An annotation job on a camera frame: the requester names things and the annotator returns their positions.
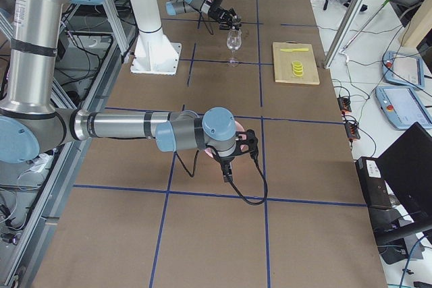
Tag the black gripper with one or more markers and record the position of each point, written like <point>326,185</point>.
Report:
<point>216,11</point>
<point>225,160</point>

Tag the steel cocktail jigger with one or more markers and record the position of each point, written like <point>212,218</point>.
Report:
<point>236,23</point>

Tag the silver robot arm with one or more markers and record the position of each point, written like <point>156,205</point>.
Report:
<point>177,7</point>
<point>31,125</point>

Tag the clear wine glass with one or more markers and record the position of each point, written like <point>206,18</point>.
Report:
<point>234,42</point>

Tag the pink bowl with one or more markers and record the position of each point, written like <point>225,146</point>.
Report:
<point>239,128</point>

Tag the yellow plastic knife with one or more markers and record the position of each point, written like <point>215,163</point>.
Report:
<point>291,50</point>

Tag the bamboo cutting board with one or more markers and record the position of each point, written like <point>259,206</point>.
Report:
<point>282,64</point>

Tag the lemon slice three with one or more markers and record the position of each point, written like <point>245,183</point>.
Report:
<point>297,70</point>

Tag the lemon slice four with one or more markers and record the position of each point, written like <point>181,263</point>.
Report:
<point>298,74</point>

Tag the orange connector block lower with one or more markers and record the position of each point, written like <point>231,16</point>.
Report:
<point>352,130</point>

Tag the orange connector block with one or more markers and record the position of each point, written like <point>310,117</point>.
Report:
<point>344,104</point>
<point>352,130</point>

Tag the orange connector block upper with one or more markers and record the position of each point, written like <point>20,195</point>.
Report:
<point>344,104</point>

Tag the black box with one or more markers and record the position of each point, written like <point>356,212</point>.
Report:
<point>373,186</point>

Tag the metal rod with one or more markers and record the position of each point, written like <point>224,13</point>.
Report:
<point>344,48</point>

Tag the upper teach pendant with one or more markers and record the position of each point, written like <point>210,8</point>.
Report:
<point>403,69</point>

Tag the teach pendant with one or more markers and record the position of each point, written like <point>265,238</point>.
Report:
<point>403,69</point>
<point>402,107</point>

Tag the black laptop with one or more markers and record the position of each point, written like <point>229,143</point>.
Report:
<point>406,167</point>

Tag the wooden panel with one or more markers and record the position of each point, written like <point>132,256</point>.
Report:
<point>419,26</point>

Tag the lower teach pendant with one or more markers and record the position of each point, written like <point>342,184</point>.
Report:
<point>402,107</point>

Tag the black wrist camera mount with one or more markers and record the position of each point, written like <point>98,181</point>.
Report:
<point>247,143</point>

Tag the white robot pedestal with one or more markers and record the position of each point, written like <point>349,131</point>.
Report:
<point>154,53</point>

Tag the aluminium frame post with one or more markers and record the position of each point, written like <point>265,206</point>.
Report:
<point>342,31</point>

